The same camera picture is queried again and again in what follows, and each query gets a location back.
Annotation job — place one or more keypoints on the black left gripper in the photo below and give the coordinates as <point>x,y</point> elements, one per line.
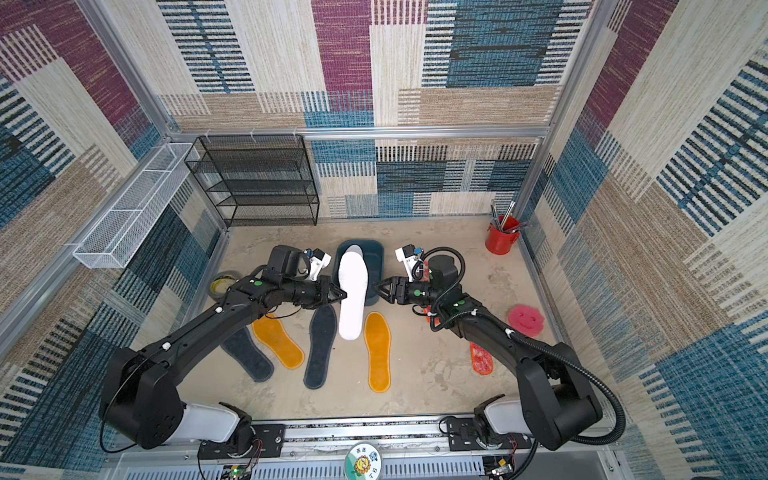
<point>325,293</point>

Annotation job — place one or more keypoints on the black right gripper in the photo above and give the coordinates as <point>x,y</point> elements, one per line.
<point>402,289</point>

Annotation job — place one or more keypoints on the orange fleece insole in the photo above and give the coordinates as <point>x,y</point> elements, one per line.
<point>378,338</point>
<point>271,332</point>

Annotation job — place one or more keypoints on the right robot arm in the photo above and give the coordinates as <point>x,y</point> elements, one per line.
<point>560,401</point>

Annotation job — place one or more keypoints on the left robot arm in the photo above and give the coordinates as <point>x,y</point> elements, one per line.
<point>140,397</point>

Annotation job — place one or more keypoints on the teal plastic storage box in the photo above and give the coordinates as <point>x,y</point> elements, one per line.
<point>373,255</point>

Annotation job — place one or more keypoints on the dark grey felt insole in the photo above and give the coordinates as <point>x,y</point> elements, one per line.
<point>322,332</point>

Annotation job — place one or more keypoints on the red patterned insole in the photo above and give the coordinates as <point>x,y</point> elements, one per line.
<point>482,361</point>
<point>425,273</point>

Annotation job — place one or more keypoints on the roll of tape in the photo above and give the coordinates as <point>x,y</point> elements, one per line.
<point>220,284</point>

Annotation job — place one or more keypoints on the red pen cup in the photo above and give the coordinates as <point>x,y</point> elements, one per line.
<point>503,230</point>

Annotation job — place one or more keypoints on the pink round sponge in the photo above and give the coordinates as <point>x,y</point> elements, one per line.
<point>527,320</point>

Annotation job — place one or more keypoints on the round green sticker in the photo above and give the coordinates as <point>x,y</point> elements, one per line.
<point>363,462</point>

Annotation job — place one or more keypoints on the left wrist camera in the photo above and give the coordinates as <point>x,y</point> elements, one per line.
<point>317,261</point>

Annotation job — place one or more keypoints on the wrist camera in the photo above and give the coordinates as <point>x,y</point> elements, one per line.
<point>411,257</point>
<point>317,261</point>

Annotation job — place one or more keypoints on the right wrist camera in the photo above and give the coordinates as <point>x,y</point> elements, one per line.
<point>411,257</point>

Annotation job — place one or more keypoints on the black wire shelf rack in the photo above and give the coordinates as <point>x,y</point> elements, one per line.
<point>256,180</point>

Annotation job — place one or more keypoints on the white wire mesh basket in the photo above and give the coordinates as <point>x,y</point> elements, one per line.
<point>119,233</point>

